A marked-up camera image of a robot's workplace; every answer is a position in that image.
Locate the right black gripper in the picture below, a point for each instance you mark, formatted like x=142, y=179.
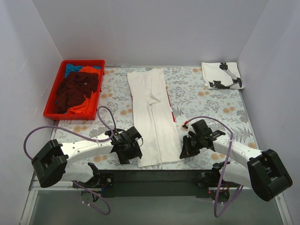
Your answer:
x=190, y=147

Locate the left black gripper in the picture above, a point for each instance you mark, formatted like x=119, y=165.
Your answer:
x=129, y=150

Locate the white Coca-Cola t-shirt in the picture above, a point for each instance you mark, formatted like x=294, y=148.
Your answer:
x=153, y=118

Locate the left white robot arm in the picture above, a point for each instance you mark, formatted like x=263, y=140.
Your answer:
x=56, y=161

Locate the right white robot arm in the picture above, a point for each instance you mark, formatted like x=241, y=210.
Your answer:
x=262, y=171

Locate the floral patterned table mat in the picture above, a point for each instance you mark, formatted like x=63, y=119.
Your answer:
x=223, y=109

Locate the orange t-shirt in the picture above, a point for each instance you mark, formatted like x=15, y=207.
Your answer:
x=86, y=107

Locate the folded white printed t-shirt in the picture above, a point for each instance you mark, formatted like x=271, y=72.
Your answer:
x=224, y=75

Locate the maroon t-shirt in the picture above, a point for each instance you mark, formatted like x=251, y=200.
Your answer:
x=74, y=90

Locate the red plastic bin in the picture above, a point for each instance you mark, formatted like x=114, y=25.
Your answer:
x=51, y=105

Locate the blue t-shirt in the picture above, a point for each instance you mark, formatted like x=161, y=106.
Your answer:
x=71, y=68

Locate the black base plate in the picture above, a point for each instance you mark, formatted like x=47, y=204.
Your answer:
x=153, y=183

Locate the aluminium frame rail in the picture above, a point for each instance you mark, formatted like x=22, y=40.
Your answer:
x=58, y=186

